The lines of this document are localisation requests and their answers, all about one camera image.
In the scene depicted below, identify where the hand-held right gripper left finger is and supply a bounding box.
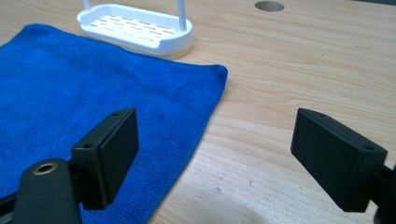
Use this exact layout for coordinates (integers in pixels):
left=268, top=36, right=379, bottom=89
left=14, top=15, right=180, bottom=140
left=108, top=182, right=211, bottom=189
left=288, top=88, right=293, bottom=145
left=70, top=107, right=140, bottom=211

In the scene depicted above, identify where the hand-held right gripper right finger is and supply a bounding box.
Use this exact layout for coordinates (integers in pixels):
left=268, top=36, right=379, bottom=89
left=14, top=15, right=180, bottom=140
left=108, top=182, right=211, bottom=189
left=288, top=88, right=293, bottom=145
left=290, top=107, right=389, bottom=214

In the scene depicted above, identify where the blue cloth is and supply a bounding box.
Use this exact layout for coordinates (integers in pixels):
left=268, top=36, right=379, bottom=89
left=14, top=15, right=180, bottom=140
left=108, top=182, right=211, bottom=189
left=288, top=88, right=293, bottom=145
left=0, top=23, right=229, bottom=224

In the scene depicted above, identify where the white towel rack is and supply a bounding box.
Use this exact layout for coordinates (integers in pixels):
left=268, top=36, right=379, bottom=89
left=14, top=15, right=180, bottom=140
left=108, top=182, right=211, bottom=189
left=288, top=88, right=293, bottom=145
left=76, top=0, right=194, bottom=61

